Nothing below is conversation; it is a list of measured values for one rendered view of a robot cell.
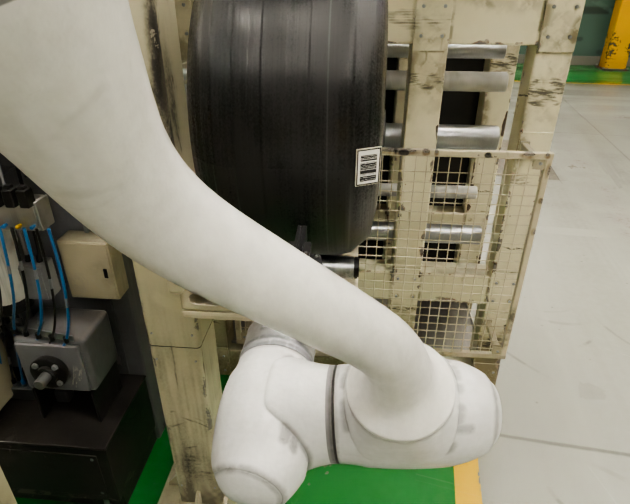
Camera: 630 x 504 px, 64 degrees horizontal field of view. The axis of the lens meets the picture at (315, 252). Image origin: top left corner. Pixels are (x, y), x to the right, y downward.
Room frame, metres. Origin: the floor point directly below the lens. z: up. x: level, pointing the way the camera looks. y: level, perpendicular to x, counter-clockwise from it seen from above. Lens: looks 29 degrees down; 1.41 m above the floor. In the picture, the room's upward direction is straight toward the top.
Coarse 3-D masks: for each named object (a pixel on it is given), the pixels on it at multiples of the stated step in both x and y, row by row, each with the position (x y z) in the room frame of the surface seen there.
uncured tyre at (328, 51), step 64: (256, 0) 0.79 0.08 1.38; (320, 0) 0.79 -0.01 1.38; (384, 0) 0.83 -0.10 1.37; (192, 64) 0.78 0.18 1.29; (256, 64) 0.74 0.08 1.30; (320, 64) 0.73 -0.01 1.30; (384, 64) 0.79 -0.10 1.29; (192, 128) 0.76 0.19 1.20; (256, 128) 0.72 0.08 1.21; (320, 128) 0.71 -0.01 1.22; (256, 192) 0.73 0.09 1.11; (320, 192) 0.72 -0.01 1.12
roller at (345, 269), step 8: (328, 256) 0.86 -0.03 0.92; (336, 256) 0.86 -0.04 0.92; (344, 256) 0.86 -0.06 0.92; (352, 256) 0.86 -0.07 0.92; (328, 264) 0.84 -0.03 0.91; (336, 264) 0.84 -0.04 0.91; (344, 264) 0.84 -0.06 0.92; (352, 264) 0.84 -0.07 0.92; (336, 272) 0.83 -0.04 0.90; (344, 272) 0.83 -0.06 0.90; (352, 272) 0.83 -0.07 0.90
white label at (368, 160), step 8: (360, 152) 0.71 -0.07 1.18; (368, 152) 0.72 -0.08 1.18; (376, 152) 0.72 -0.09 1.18; (360, 160) 0.71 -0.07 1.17; (368, 160) 0.72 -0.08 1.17; (376, 160) 0.72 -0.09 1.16; (360, 168) 0.72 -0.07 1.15; (368, 168) 0.72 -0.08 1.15; (376, 168) 0.72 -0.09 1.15; (360, 176) 0.72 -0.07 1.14; (368, 176) 0.72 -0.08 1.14; (376, 176) 0.72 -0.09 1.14; (360, 184) 0.72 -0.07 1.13; (368, 184) 0.72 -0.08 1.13
